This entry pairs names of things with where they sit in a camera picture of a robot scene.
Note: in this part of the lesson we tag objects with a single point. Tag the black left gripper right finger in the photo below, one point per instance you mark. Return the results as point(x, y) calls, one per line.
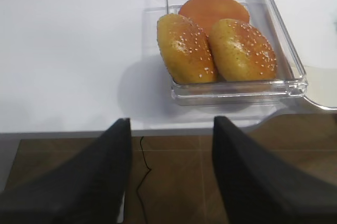
point(259, 187)

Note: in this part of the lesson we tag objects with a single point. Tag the left sesame top bun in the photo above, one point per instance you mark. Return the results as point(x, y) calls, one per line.
point(185, 50)

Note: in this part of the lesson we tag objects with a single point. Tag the right sesame top bun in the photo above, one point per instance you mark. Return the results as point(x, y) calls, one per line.
point(241, 52)

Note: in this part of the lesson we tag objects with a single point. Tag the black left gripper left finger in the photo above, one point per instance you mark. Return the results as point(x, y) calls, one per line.
point(88, 188)

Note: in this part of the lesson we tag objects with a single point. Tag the clear bun container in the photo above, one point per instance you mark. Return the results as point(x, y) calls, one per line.
point(291, 77)

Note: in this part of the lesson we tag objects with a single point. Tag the flat orange bottom bun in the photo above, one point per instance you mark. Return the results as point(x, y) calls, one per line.
point(206, 13)

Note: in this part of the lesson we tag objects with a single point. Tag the sesame bun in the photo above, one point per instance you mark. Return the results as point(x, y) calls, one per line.
point(185, 50)
point(241, 52)

